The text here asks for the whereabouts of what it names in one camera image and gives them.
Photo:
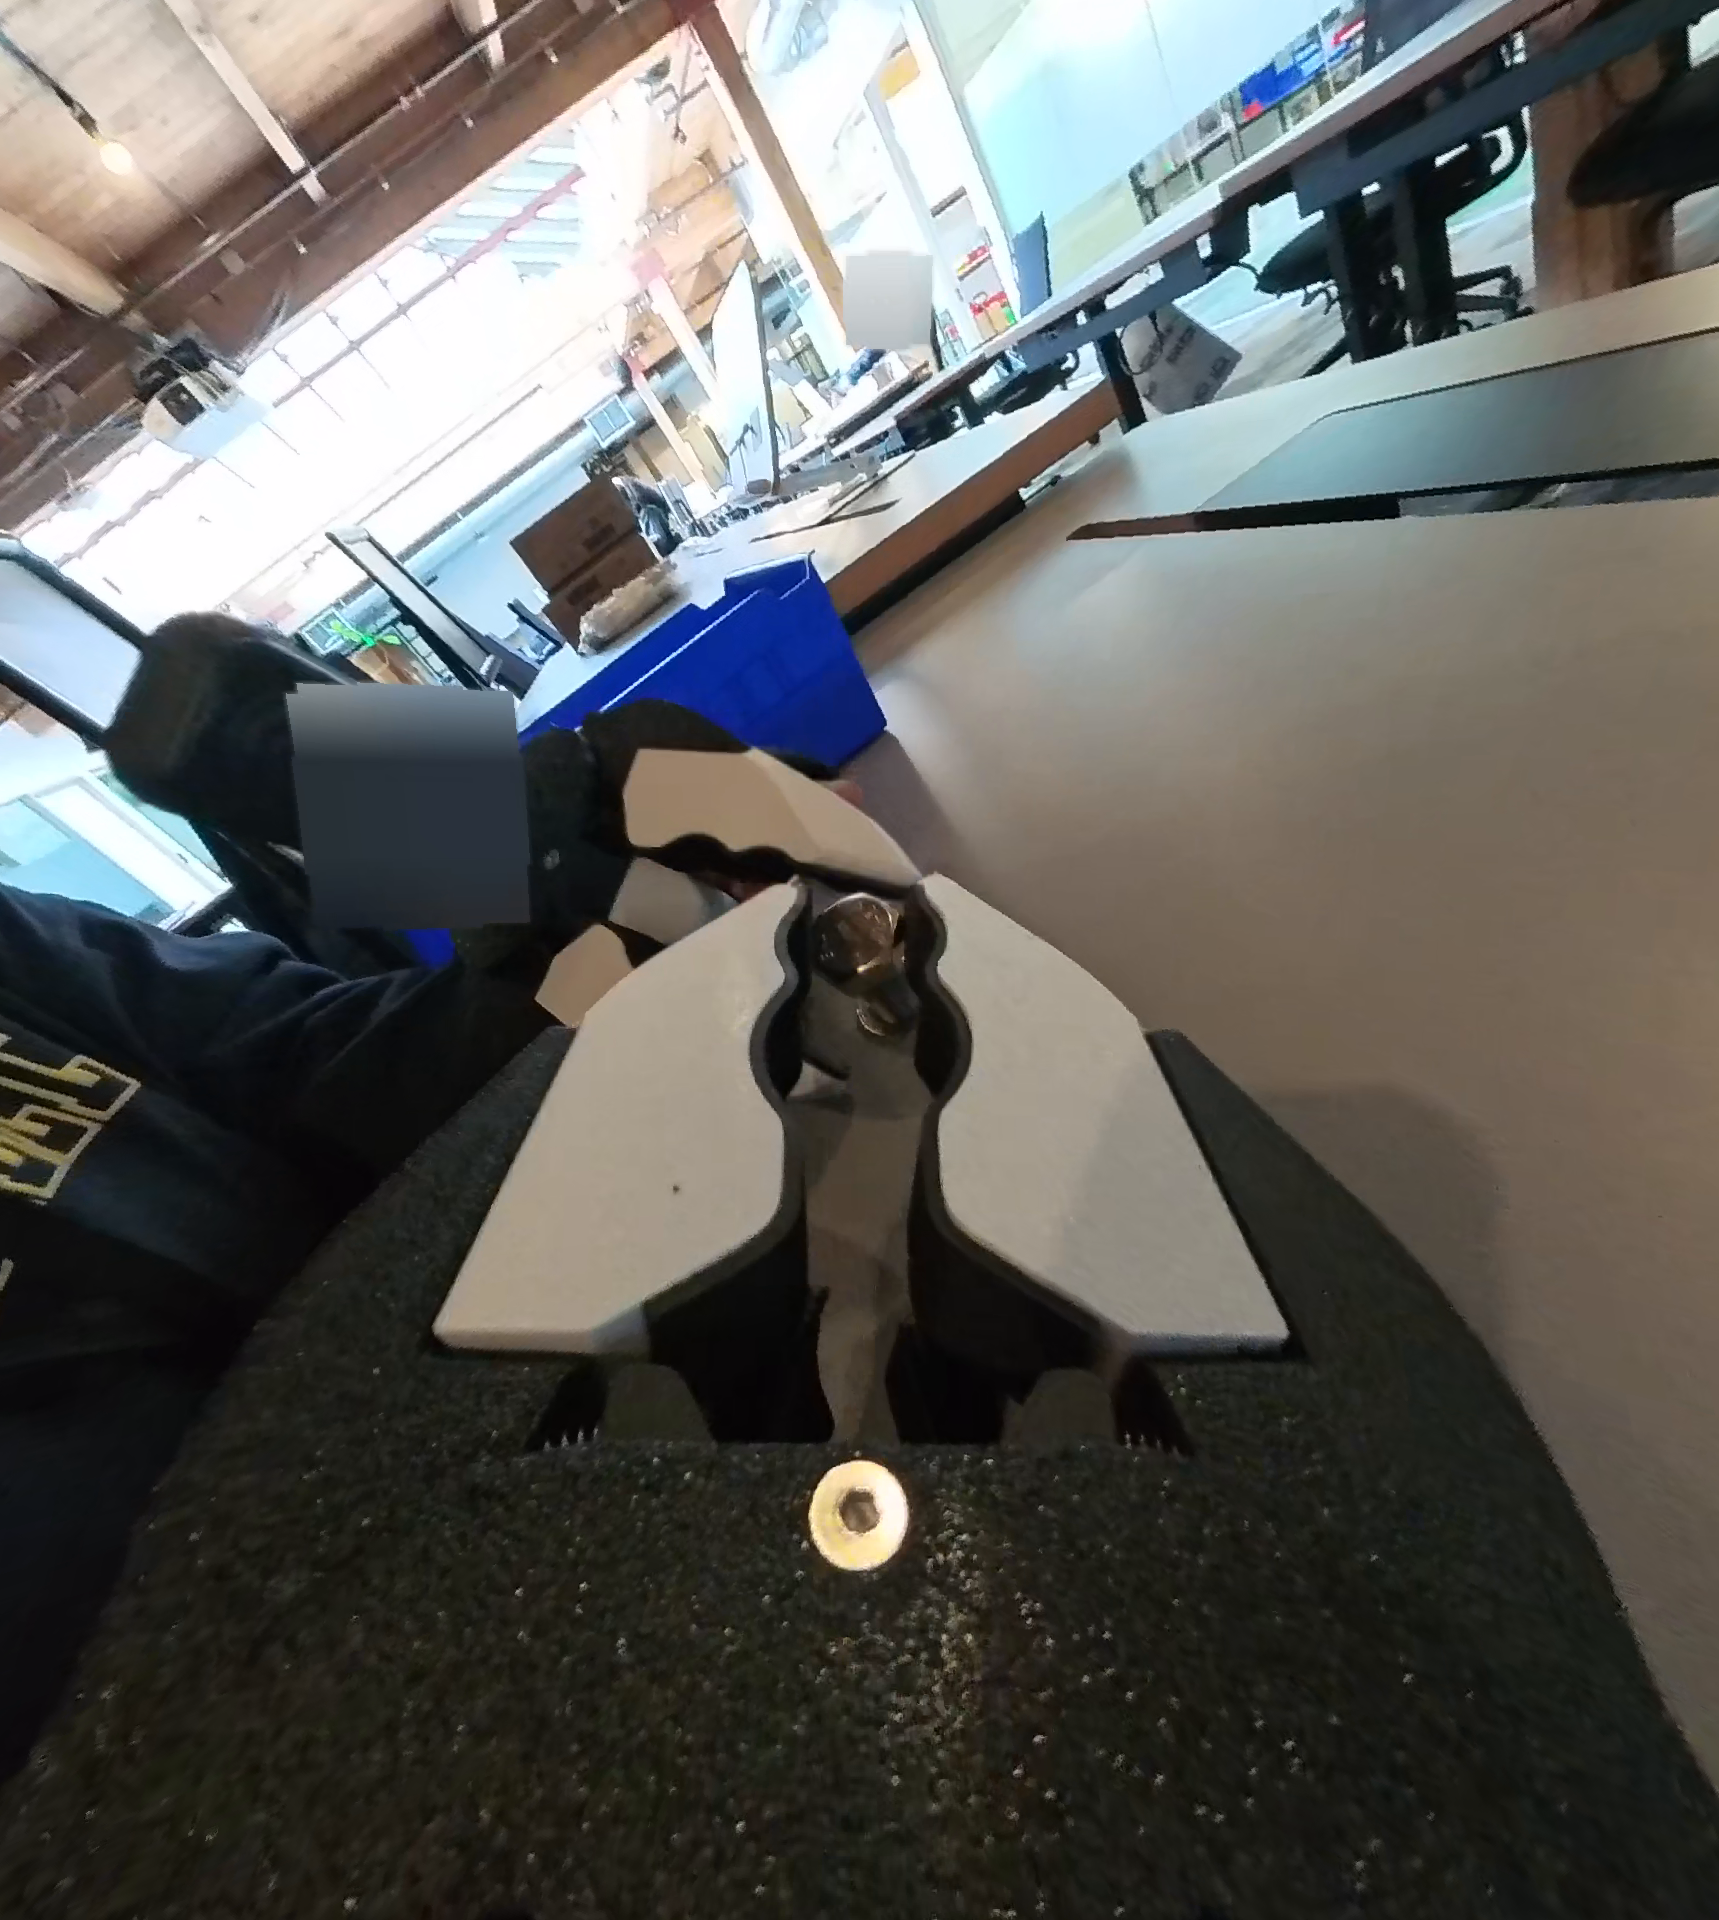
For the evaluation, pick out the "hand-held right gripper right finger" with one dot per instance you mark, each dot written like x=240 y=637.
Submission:
x=1083 y=1154

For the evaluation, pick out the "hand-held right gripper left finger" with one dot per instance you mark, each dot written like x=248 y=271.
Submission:
x=649 y=1140

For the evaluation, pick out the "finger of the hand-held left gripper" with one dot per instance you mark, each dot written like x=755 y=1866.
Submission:
x=753 y=803
x=655 y=902

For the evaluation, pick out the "blue plastic bin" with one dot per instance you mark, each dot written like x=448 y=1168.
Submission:
x=739 y=661

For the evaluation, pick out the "steel hex bolt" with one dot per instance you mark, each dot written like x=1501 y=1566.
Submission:
x=843 y=943

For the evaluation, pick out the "person's left forearm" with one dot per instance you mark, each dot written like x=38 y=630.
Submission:
x=198 y=975

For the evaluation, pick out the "cardboard box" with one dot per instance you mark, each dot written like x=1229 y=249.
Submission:
x=581 y=525
x=611 y=597

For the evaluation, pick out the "dark computer monitor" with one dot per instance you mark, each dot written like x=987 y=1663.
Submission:
x=408 y=601

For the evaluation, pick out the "white desk wood edge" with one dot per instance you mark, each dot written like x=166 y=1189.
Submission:
x=949 y=480

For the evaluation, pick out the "upright white panel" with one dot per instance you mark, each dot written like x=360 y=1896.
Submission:
x=741 y=391

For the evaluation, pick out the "white ceiling projector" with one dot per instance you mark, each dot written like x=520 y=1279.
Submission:
x=198 y=402

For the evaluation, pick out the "white screen computer monitor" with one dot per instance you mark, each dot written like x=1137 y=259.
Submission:
x=4 y=614

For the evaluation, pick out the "white desk black legs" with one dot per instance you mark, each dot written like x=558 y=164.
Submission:
x=1099 y=284

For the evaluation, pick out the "black office chair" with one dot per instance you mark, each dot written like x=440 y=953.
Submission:
x=1317 y=249
x=1699 y=134

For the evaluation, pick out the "wooden post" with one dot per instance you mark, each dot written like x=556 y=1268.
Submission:
x=1593 y=180

